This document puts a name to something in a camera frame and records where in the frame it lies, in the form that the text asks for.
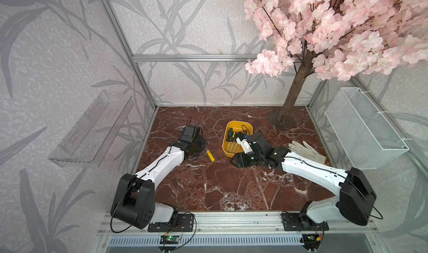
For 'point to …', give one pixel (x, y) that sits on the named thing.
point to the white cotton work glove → (305, 150)
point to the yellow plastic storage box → (233, 130)
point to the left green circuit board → (169, 239)
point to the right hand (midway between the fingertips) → (233, 159)
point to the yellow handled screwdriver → (211, 156)
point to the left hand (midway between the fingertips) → (207, 142)
